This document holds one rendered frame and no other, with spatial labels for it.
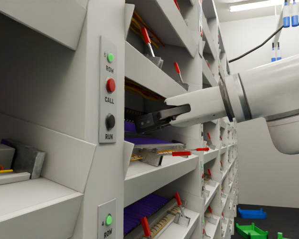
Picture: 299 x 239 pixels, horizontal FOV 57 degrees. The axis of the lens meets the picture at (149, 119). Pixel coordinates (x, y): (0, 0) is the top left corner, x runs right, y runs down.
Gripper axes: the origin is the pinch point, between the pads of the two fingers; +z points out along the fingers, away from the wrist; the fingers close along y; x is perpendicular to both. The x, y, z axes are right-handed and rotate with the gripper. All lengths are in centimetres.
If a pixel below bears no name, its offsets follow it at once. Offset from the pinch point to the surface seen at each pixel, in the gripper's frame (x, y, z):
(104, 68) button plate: -4.2, 22.8, -4.4
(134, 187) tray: 10.4, 12.1, 0.0
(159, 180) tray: 11.1, -0.9, 0.7
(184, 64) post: -23.3, -43.7, -2.9
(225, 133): -3, -184, 1
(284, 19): -97, -235, -77
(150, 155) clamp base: 6.1, -0.1, 0.9
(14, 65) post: -6.8, 26.4, 5.0
